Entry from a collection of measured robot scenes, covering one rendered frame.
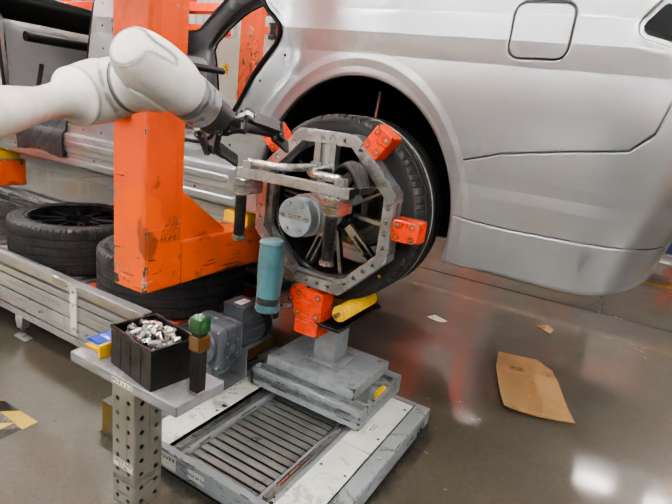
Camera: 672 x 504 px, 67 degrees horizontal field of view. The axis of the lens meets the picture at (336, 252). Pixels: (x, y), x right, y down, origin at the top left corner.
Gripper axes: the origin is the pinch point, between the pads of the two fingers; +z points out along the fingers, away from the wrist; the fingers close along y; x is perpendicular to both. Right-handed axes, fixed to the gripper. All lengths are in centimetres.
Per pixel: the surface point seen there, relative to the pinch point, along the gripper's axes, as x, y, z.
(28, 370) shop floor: -35, -147, 59
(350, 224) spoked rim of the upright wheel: 3, -2, 66
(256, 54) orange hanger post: 257, -147, 252
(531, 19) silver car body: 43, 66, 40
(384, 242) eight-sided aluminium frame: -9, 12, 56
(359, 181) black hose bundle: 4.9, 11.5, 37.6
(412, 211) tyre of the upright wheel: 1, 21, 59
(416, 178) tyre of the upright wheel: 10, 25, 57
